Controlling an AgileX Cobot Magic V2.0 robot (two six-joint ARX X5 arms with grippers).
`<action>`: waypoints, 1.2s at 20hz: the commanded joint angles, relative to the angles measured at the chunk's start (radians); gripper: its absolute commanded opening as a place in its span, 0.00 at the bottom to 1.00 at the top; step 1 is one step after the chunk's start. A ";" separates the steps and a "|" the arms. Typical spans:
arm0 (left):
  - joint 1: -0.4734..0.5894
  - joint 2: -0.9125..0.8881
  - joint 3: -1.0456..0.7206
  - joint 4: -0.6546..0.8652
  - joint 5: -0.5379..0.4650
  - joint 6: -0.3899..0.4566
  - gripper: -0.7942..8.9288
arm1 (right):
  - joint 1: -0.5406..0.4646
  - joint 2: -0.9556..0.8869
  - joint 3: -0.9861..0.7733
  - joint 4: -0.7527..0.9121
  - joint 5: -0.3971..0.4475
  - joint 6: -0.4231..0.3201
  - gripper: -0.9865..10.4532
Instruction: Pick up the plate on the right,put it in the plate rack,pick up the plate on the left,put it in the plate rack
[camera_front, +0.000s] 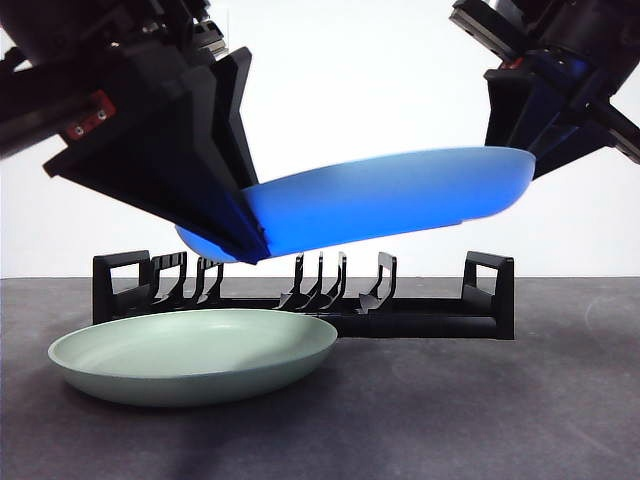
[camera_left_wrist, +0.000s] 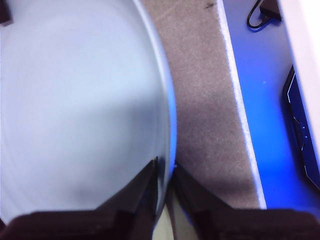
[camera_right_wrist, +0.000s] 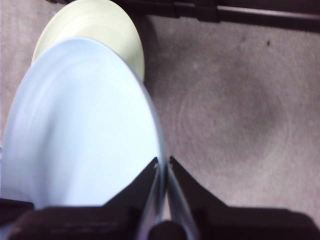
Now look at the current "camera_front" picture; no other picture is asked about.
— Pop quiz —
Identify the green round plate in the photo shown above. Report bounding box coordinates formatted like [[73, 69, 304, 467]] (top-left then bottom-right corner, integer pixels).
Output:
[[47, 307, 339, 408]]

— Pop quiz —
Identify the blue round plate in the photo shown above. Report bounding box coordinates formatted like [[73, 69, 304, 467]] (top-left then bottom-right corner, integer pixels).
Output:
[[174, 145, 538, 265]]

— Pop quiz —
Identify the black plastic plate rack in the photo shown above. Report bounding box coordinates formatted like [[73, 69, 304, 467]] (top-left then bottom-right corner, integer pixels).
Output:
[[92, 249, 516, 343]]

